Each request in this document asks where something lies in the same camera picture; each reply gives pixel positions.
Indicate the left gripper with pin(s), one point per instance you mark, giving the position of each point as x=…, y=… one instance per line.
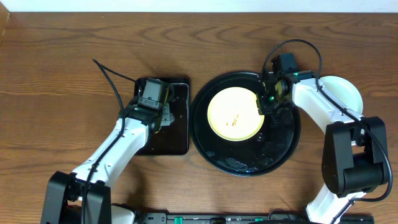
x=166, y=116

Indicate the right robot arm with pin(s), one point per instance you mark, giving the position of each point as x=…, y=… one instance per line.
x=355, y=157

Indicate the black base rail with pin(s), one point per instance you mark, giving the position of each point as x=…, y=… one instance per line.
x=275, y=216

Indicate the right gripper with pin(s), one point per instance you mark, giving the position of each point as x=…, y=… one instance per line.
x=263, y=108

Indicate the yellow plate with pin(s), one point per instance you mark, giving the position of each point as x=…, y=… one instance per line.
x=233, y=114

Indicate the black rectangular water tray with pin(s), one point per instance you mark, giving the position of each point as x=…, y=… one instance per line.
x=172, y=140

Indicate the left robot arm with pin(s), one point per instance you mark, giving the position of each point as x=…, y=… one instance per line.
x=91, y=182

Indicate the black round tray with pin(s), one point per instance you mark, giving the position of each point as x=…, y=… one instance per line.
x=267, y=150

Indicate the light blue plate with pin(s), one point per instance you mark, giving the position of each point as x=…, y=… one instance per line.
x=345, y=91

